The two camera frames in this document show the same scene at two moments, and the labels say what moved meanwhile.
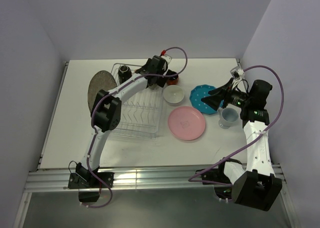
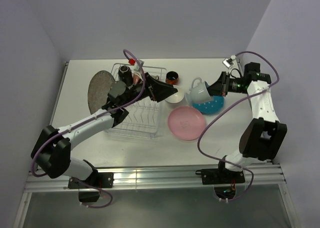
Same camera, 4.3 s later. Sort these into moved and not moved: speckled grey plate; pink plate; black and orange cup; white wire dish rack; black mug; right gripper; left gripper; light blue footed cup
Moved: light blue footed cup; right gripper; left gripper
Not moved: black mug; black and orange cup; white wire dish rack; pink plate; speckled grey plate
